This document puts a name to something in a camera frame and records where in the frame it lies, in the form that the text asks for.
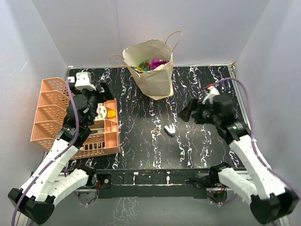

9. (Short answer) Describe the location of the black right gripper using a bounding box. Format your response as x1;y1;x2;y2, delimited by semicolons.
177;98;220;126

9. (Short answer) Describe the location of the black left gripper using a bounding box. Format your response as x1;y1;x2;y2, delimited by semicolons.
70;81;113;125

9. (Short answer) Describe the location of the small white blue clip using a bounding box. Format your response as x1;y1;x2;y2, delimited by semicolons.
164;123;176;136

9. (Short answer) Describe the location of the brown paper bag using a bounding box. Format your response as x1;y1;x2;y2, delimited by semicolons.
109;39;175;100

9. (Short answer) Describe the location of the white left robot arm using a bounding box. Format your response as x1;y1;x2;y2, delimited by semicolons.
8;80;114;225

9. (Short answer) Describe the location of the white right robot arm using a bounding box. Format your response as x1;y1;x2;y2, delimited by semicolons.
178;94;299;225

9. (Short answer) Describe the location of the white tube with label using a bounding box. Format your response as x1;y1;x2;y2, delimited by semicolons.
95;104;107;121

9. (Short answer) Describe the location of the yellow bottle cap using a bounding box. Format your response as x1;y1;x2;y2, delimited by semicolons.
106;110;116;119

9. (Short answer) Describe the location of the green yellow snack packet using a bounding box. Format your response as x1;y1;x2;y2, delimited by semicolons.
131;60;151;73

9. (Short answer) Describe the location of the purple snack packet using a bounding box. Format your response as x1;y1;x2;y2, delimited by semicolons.
150;59;168;70

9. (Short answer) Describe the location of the orange plastic organizer basket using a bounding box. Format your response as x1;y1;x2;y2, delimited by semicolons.
31;75;120;159

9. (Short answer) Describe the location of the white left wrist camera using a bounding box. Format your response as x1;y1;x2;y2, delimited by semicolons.
67;72;96;91

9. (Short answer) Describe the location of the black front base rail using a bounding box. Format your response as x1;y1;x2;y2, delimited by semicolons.
96;169;214;199

